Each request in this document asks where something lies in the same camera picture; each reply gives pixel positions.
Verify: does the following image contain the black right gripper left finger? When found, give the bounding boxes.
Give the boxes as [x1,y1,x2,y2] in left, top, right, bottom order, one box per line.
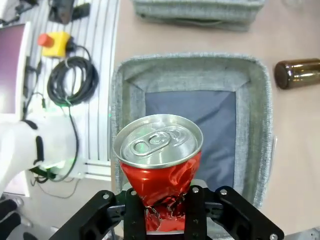
[48,187,147,240]

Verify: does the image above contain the black device on frame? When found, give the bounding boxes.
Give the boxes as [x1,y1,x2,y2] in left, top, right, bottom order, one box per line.
[47,0,91,25]

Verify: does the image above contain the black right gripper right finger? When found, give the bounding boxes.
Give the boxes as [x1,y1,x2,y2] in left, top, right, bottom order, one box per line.
[184,185,285,240]

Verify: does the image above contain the coiled black cable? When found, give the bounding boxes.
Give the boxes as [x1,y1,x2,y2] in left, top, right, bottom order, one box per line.
[46,44,100,106]

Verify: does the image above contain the yellow emergency stop button box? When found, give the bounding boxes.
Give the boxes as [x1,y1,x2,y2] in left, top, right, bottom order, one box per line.
[37,31,71,59]

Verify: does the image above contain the aluminium profile frame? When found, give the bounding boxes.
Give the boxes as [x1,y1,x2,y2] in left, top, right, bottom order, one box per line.
[24,0,121,179]

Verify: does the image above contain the grey fabric storage bin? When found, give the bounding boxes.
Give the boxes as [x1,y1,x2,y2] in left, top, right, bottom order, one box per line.
[109,51,274,211]

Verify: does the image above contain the purple screen monitor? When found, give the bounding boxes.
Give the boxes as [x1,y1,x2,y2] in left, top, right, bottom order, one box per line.
[0,21,31,118]

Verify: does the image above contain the brown glass bottle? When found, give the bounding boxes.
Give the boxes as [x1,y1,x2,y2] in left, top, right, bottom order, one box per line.
[273,58,320,90]

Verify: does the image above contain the crushed red soda can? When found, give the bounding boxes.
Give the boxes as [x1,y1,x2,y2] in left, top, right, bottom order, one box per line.
[112,113,204,233]

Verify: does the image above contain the grey felt basket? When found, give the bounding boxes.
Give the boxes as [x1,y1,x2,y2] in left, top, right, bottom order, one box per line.
[132,0,265,33]

